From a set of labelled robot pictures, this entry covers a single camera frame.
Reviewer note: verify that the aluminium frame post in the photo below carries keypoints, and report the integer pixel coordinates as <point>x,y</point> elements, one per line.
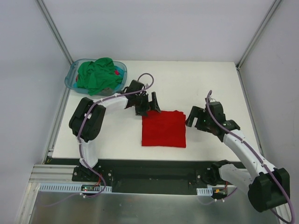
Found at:
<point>50,22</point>
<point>258,33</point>

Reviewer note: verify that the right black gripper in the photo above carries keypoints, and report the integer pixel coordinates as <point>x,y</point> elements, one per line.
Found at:
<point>198,118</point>

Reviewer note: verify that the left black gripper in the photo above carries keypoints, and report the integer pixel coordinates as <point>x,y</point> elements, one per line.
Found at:
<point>145,104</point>

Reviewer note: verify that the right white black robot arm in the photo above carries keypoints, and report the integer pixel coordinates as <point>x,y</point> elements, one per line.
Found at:
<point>265,185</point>

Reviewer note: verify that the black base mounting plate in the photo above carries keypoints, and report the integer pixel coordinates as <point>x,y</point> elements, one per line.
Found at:
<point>151,177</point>

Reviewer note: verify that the right white slotted cable duct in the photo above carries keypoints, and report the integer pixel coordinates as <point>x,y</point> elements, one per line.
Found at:
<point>204,191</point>

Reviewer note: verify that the left white slotted cable duct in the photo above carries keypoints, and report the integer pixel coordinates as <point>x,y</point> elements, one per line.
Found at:
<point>74,188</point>

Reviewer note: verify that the grey t shirt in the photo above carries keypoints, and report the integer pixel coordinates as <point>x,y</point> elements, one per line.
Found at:
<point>107,92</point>

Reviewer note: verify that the red t shirt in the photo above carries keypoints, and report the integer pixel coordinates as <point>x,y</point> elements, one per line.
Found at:
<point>164,129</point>

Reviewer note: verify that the clear blue plastic basket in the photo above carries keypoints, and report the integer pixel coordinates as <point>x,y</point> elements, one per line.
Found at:
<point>72,75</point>

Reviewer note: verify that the green t shirt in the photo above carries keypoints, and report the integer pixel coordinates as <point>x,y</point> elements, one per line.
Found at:
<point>98,75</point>

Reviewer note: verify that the right aluminium frame post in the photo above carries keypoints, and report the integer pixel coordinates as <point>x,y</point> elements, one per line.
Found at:
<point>258,33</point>

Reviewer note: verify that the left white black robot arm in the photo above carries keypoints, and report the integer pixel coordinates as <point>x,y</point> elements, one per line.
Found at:
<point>86,122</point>

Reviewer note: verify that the left aluminium frame post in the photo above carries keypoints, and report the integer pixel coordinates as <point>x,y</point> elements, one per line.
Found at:
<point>50,22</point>

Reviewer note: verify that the aluminium front rail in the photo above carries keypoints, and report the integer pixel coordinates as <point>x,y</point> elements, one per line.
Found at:
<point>52,173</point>

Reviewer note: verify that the white slotted cable duct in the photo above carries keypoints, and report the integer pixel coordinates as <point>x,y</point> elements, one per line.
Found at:
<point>204,191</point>
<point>74,188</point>

